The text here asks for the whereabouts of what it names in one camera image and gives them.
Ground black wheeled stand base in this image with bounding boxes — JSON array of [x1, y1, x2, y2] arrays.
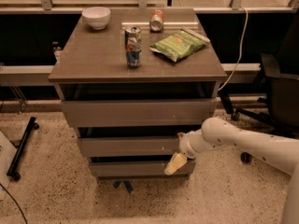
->
[[7, 117, 39, 181]]

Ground blue tape cross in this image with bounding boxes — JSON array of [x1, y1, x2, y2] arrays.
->
[[112, 180, 135, 195]]

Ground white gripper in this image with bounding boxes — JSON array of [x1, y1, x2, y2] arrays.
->
[[164, 131, 203, 175]]

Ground black floor cable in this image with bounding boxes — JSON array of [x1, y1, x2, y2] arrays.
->
[[0, 183, 29, 224]]

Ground white board on floor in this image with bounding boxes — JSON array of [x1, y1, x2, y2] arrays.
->
[[0, 132, 17, 188]]

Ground grey bottom drawer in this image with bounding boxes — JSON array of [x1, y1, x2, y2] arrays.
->
[[88, 159, 197, 179]]

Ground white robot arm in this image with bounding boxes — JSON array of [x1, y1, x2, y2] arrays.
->
[[164, 118, 299, 224]]

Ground black office chair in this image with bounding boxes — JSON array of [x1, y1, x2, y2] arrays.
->
[[218, 7, 299, 165]]

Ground white cable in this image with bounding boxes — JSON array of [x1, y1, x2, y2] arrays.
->
[[217, 7, 249, 92]]

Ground grey drawer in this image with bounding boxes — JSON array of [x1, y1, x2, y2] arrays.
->
[[61, 98, 217, 128], [78, 136, 178, 157], [88, 159, 197, 179]]

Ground green chip bag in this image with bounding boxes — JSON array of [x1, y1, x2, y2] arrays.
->
[[149, 27, 210, 63]]

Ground grey drawer cabinet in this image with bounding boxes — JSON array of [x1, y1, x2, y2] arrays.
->
[[48, 7, 228, 182]]

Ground lying orange soda can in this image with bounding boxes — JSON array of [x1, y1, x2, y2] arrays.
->
[[149, 9, 164, 32]]

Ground white bowl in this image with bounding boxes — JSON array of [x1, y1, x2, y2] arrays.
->
[[82, 7, 111, 30]]

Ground grey top drawer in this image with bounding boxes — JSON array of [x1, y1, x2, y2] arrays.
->
[[61, 98, 217, 128]]

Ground upright blue soda can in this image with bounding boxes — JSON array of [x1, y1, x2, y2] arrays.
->
[[124, 26, 142, 68]]

